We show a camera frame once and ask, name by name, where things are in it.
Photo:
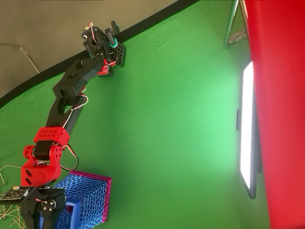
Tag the blue and pink mesh basket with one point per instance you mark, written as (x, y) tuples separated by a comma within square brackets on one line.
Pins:
[(93, 190)]

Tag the black pegboard base plate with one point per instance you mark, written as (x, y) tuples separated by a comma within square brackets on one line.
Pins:
[(119, 55)]

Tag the white LED light panel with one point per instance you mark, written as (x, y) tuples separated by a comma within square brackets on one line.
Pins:
[(246, 119)]

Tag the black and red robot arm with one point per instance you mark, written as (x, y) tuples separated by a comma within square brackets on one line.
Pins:
[(71, 81)]

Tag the large red blurred object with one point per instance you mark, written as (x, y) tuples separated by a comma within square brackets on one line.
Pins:
[(281, 107)]

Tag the green cloth with black border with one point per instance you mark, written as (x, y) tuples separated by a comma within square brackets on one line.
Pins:
[(166, 95)]

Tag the chrome tube frame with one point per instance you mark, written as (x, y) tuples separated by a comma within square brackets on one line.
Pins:
[(230, 23)]

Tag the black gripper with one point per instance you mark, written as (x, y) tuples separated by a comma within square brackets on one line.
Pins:
[(35, 200)]

